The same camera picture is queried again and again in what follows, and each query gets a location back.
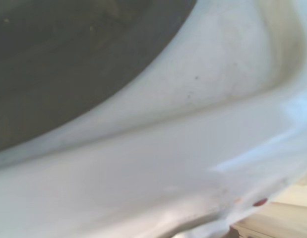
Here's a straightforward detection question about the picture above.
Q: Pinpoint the black coil burner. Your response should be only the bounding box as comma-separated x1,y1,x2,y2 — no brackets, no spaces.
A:
0,0,197,153

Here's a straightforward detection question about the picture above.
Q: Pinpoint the white electric stove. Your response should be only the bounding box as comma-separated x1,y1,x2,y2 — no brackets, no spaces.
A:
0,0,307,238

